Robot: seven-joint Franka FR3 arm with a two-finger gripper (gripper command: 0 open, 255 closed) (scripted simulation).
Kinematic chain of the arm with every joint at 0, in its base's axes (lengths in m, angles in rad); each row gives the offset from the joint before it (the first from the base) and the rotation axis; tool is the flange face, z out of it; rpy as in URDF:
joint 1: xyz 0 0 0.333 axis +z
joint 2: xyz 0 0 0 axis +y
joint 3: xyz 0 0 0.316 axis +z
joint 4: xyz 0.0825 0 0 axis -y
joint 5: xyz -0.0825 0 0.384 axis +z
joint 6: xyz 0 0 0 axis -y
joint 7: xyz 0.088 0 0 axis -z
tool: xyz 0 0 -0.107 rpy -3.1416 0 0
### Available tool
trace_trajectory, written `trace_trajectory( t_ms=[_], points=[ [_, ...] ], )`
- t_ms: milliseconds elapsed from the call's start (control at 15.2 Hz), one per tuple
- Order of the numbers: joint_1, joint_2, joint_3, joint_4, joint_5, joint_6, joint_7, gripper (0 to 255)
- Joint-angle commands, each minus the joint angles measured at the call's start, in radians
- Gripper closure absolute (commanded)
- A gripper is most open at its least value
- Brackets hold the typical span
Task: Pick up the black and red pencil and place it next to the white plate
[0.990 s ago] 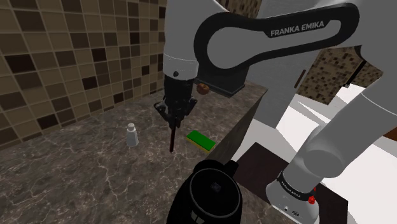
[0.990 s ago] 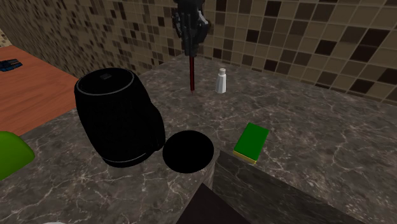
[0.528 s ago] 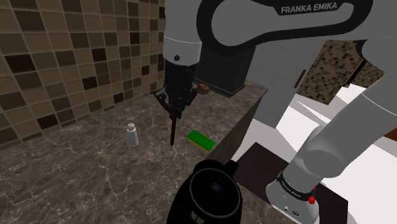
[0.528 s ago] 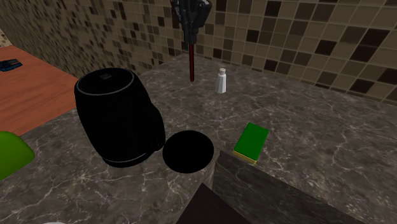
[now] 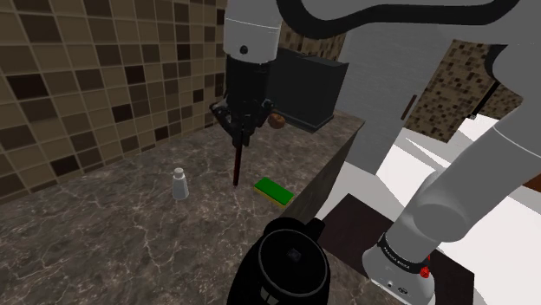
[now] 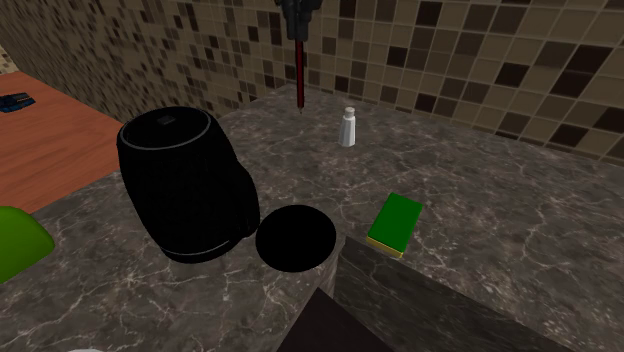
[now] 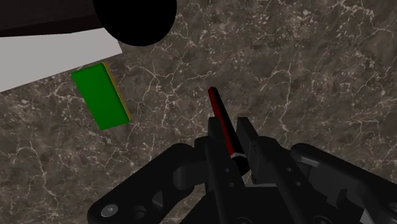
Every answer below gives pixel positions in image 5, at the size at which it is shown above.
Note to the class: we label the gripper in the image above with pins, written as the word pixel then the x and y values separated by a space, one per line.
pixel 248 84

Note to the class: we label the dark red pen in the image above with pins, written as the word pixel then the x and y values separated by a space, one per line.
pixel 237 167

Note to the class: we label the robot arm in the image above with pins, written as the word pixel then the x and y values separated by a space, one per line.
pixel 460 181

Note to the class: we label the brown round fruit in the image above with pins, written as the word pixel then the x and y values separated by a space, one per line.
pixel 277 121

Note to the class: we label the black box appliance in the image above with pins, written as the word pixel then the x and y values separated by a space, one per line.
pixel 310 91

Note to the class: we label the green and yellow sponge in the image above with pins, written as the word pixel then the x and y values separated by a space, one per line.
pixel 274 192

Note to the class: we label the white salt shaker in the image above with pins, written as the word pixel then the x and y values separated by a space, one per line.
pixel 180 188

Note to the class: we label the black kettle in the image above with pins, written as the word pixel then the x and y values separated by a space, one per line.
pixel 291 262

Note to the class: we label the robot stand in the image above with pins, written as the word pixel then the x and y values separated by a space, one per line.
pixel 355 228

